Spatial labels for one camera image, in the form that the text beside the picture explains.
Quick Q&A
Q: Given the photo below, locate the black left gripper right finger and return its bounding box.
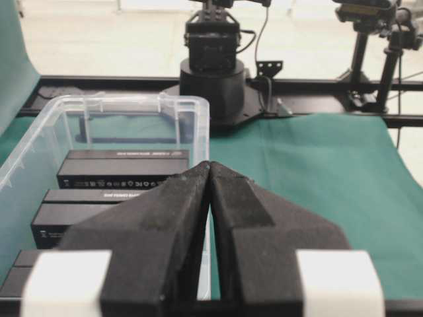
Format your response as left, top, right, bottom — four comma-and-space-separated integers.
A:
209, 162, 351, 316

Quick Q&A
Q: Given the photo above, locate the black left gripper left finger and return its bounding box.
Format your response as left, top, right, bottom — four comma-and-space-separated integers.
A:
59, 161, 210, 316

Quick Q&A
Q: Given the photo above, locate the black RealSense box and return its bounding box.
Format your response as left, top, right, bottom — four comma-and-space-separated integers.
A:
1, 250, 42, 298
30, 189, 145, 249
57, 149, 190, 190

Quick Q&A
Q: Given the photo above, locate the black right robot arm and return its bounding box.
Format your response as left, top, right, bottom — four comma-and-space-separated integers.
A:
165, 1, 264, 131

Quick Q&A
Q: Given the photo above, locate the clear plastic storage case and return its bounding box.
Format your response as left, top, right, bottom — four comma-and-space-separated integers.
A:
1, 94, 210, 316

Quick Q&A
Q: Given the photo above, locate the green table cloth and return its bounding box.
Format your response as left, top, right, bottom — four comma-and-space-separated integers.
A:
1, 1, 422, 300

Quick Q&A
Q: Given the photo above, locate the black cable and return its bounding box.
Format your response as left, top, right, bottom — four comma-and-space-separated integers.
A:
252, 5, 274, 115

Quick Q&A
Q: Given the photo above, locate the metal corner bracket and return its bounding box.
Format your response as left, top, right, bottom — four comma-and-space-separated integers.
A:
276, 98, 293, 117

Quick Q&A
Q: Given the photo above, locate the black camera tripod stand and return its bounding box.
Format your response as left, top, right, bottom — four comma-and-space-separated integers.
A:
332, 0, 423, 115

